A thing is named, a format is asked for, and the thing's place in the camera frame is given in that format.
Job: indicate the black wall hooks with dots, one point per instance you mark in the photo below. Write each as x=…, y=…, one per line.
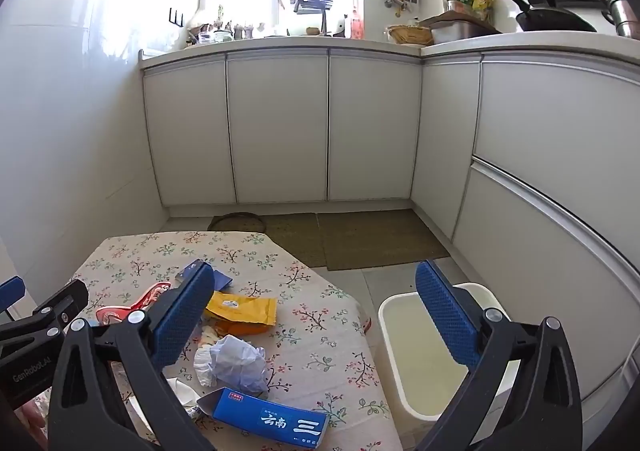
x=176, y=17

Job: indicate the wicker basket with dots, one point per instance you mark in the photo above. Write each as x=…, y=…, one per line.
x=410, y=35

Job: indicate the table with floral tablecloth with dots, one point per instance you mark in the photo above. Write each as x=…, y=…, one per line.
x=300, y=311

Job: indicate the round woven floor mat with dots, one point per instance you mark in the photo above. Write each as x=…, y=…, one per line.
x=235, y=222

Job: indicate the brown floor mat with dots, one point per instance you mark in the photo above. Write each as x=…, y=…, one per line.
x=375, y=238

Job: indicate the red snack wrapper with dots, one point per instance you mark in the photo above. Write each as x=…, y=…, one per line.
x=147, y=298

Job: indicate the stainless steel pot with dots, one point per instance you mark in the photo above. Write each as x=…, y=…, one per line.
x=617, y=6

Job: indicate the cluster of glass jars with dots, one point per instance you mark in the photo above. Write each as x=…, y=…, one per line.
x=215, y=33

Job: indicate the white plastic scrap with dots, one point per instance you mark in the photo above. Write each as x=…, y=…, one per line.
x=182, y=393

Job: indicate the small green floor mat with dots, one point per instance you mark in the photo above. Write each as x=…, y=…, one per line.
x=297, y=241

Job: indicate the green and yellow food bags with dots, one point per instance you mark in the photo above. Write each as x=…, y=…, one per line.
x=472, y=3

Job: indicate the small blue card box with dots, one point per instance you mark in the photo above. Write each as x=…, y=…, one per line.
x=220, y=278

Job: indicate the white paper ball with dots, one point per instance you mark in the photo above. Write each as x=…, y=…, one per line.
x=240, y=361

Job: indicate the yellow snack packet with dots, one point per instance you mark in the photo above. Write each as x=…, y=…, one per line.
x=242, y=306

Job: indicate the steel rectangular tray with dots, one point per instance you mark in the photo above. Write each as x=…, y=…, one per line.
x=457, y=31

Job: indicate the brown wooden cutting board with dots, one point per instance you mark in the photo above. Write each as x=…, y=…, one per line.
x=447, y=20

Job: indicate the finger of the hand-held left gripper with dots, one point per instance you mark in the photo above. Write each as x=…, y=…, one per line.
x=55, y=313
x=11, y=293

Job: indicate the black frying pan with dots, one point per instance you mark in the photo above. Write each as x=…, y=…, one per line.
x=555, y=18

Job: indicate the long blue carton box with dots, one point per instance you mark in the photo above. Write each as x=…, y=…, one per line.
x=270, y=418

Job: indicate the white kitchen cabinets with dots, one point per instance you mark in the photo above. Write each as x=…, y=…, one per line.
x=280, y=126

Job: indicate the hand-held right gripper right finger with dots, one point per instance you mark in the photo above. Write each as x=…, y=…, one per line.
x=445, y=316

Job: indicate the white plastic trash bin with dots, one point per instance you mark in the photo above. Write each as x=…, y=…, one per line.
x=415, y=351

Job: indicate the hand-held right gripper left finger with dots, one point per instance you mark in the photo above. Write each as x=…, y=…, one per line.
x=182, y=316

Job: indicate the red plastic bottle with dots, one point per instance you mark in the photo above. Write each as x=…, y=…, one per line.
x=356, y=26

